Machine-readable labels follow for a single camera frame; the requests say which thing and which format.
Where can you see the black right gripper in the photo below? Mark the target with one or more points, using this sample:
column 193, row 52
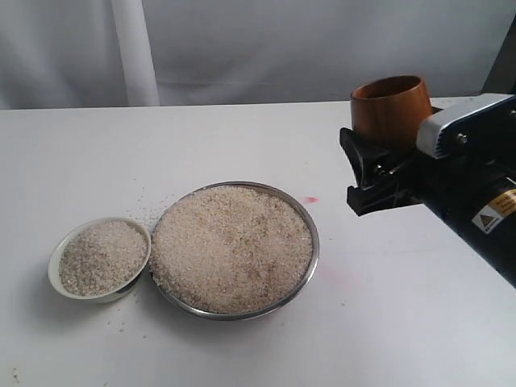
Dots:
column 463, row 168

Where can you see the brown wooden cup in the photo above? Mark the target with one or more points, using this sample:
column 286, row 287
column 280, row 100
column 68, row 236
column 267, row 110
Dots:
column 388, row 112

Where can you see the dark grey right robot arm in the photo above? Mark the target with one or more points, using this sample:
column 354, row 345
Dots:
column 495, row 244

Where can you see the white ceramic bowl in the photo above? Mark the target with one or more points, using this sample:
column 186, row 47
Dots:
column 56, row 278

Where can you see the white rice grains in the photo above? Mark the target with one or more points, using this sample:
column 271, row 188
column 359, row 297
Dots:
column 102, row 258

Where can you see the white backdrop curtain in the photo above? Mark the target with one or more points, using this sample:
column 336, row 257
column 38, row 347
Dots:
column 67, row 54

